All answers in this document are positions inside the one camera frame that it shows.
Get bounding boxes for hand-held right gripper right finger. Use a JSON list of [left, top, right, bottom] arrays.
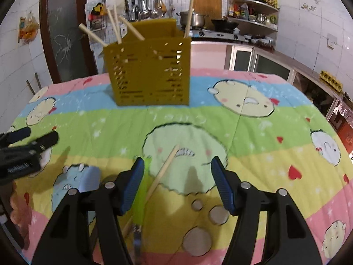
[[211, 156, 323, 265]]

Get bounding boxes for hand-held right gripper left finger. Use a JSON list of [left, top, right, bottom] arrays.
[[32, 157, 145, 265]]

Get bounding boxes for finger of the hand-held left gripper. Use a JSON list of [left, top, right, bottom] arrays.
[[30, 131, 59, 153], [0, 127, 31, 147]]

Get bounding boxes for green-handled metal fork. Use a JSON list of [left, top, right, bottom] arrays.
[[132, 156, 153, 265]]

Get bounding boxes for wooden chopstick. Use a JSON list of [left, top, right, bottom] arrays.
[[118, 17, 145, 42], [184, 0, 196, 38], [79, 23, 109, 47], [122, 145, 180, 236], [107, 8, 122, 45], [113, 4, 123, 44]]

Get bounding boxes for yellow perforated utensil holder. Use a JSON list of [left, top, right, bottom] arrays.
[[103, 18, 192, 107]]

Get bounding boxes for row of hanging kitchen utensils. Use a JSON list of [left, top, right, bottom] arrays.
[[124, 0, 168, 22]]

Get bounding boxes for person's left hand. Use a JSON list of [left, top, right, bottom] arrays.
[[10, 183, 33, 248]]

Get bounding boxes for colourful printed blanket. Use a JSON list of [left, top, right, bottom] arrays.
[[0, 68, 353, 265]]

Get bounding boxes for leaning wooden sticks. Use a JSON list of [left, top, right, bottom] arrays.
[[26, 72, 42, 96]]

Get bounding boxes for hanging bag of oranges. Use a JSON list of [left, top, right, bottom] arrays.
[[19, 11, 39, 45]]

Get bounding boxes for brown frosted glass door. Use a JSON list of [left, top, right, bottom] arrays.
[[39, 0, 98, 84]]

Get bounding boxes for red box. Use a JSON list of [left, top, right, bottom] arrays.
[[338, 115, 353, 150]]

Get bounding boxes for steel counter cabinets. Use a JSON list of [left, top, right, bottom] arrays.
[[190, 41, 346, 122]]

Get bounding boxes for yellow black hanging toy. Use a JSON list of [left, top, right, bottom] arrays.
[[89, 2, 107, 17]]

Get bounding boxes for plastic-covered side table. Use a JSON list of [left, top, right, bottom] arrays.
[[336, 92, 353, 128]]

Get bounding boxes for group of bowls on counter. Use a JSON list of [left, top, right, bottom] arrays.
[[244, 34, 275, 49]]

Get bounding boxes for steel gas stove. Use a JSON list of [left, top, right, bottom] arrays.
[[180, 27, 246, 44]]

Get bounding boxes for yellow egg carton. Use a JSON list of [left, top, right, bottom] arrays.
[[319, 70, 344, 87]]

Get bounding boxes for black wok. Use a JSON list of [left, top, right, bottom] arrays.
[[211, 18, 239, 32]]

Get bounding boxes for steel corner shelf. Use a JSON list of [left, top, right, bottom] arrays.
[[226, 0, 280, 32]]

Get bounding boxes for steel cooking pot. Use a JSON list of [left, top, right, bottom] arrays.
[[176, 11, 209, 30]]

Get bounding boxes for row of condiment bottles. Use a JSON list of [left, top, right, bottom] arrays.
[[228, 2, 278, 25]]

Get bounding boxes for rectangular wooden cutting board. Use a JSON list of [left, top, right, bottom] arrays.
[[190, 0, 223, 20]]

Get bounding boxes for wire wall basket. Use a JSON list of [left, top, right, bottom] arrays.
[[89, 19, 107, 31]]

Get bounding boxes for white wall socket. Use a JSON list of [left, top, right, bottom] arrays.
[[327, 32, 339, 48]]

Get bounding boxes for wall hooks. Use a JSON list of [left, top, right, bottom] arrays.
[[301, 1, 321, 12]]

